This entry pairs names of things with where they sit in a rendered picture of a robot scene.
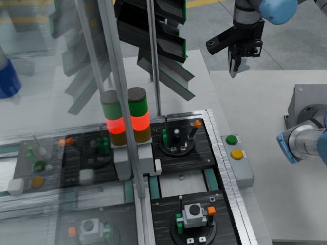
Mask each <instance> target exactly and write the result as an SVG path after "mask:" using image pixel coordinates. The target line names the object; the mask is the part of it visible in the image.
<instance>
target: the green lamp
mask: <svg viewBox="0 0 327 245"><path fill-rule="evenodd" d="M128 105H129V110H130V115H131V116H133V117H141V116H143V115H145V114H146V113H147V112H148V104H147V96H146V97H145V98H144V99H143V100H141V101H138V102H131V101H128Z"/></svg>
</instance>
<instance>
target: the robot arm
mask: <svg viewBox="0 0 327 245"><path fill-rule="evenodd" d="M305 1H307V0H235V5H234V13H233V26H232V27H230V28H229V29H227V30H225V31H224V32H222V33H221V34H219V35H217V36H215V37H214V38H212V39H210V40H209V41H207V42H206V47H207V50H208V52H209V53H210V54H211V55H214V54H216V53H217V52H219V51H221V50H223V49H224V48H226V47H228V67H229V74H230V76H231V77H232V78H235V77H236V75H237V74H238V73H241V72H244V71H247V70H249V69H250V65H247V64H246V61H247V59H246V58H243V57H253V58H254V57H260V54H261V49H262V45H263V42H262V40H261V37H262V32H263V28H264V23H265V21H264V20H263V19H262V17H263V18H264V19H266V20H267V21H269V22H270V23H271V24H274V25H281V24H284V23H286V22H288V21H289V19H290V18H291V17H293V16H294V14H295V13H296V10H297V7H298V5H299V4H301V3H303V2H305ZM314 2H315V3H316V5H317V6H318V8H319V9H320V11H321V12H322V14H323V15H324V17H325V18H326V20H327V0H314ZM257 41H259V42H257ZM256 47H260V51H259V53H257V52H258V49H257V48H256ZM255 53H257V54H255ZM276 139H277V142H278V144H279V146H280V148H281V149H282V151H283V153H284V155H285V156H286V158H287V159H288V161H289V162H290V163H291V164H295V163H299V162H300V161H302V160H312V159H315V158H321V159H322V161H323V162H324V164H325V165H326V166H327V105H324V104H311V105H308V106H306V107H305V108H304V109H303V110H302V111H301V112H300V114H299V116H298V119H297V125H296V126H294V127H292V128H291V129H289V130H287V131H285V132H282V133H281V134H279V135H278V136H277V137H276Z"/></svg>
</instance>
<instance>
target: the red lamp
mask: <svg viewBox="0 0 327 245"><path fill-rule="evenodd" d="M131 121H132V127H133V129H134V130H137V131H141V130H145V129H147V128H148V127H149V124H150V121H149V112H147V113H146V114H145V115H143V116H141V117H133V116H131Z"/></svg>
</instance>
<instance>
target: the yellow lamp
mask: <svg viewBox="0 0 327 245"><path fill-rule="evenodd" d="M133 133H134V138H135V141H136V142H138V143H144V142H147V141H149V140H150V138H151V130H150V125H149V127H148V128H147V129H145V130H141V131H137V130H134V129H133Z"/></svg>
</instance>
